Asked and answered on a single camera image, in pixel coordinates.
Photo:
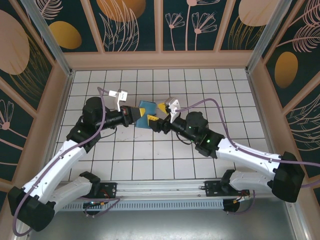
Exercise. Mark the teal card holder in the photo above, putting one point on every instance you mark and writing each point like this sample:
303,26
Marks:
147,107

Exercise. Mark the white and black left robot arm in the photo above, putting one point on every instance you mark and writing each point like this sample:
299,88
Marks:
62,160

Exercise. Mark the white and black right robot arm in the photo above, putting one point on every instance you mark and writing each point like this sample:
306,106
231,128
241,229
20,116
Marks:
250,157

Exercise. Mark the grey metal sheet panel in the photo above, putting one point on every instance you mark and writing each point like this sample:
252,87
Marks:
162,225

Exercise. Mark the aluminium table edge rail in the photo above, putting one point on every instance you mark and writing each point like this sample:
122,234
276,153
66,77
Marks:
260,112
65,95

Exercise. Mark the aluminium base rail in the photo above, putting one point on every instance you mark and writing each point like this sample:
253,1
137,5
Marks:
160,188

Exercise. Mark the aluminium frame post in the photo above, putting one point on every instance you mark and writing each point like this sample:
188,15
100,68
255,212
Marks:
266,37
49,37

